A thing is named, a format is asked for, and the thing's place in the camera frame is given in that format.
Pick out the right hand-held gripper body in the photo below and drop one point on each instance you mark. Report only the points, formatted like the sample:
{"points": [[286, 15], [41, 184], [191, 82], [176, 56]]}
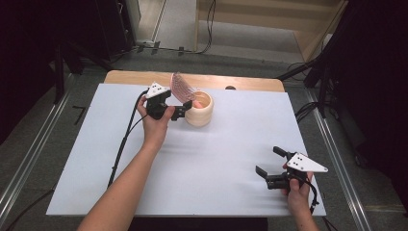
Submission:
{"points": [[303, 163]]}

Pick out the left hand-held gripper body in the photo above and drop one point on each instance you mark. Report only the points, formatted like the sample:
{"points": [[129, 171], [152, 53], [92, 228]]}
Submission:
{"points": [[157, 107]]}

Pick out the cream ribbed cup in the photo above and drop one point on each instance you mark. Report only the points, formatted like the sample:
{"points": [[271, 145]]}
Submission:
{"points": [[200, 117]]}

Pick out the pink hairbrush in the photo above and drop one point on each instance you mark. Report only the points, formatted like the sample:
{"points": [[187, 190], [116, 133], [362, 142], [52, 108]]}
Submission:
{"points": [[181, 86]]}

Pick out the person's left hand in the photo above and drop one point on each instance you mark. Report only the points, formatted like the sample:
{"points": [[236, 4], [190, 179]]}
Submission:
{"points": [[155, 131]]}

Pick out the person's right hand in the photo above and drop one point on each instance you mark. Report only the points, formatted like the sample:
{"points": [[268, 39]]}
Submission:
{"points": [[298, 199]]}

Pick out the white board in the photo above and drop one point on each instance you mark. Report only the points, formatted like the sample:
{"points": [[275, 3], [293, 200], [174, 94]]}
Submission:
{"points": [[224, 160]]}

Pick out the black stand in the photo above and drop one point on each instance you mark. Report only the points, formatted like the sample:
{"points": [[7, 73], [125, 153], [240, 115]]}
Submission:
{"points": [[59, 73], [324, 86]]}

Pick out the black cabinet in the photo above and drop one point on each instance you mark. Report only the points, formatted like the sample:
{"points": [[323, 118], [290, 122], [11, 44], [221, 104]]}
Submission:
{"points": [[114, 29]]}

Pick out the wooden platform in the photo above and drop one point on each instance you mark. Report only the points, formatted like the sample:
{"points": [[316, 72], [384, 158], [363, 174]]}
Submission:
{"points": [[256, 19]]}

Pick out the metal floor rail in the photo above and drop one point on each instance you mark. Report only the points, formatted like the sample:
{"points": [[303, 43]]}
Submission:
{"points": [[38, 134], [333, 154]]}

